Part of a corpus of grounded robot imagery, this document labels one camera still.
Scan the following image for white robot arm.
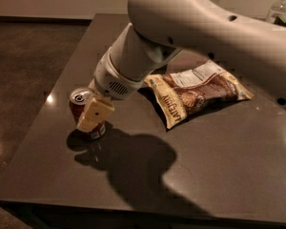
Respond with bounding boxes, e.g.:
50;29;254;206
77;0;286;133

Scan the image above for clear plastic water bottle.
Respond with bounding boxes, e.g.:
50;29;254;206
265;0;286;24

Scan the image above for red coke can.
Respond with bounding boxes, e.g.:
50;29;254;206
69;87;106;140

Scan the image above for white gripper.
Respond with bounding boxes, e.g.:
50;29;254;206
76;48;143;133

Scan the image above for brown and cream chip bag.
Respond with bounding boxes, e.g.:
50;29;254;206
145;60;254;129

